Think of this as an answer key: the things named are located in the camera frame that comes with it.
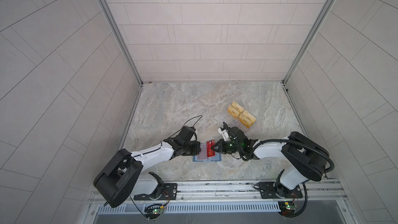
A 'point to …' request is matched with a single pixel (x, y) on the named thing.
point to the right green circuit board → (287, 208)
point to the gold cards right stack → (246, 118)
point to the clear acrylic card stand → (237, 121)
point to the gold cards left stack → (235, 109)
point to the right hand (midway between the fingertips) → (210, 151)
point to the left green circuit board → (153, 212)
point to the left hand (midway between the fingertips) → (205, 149)
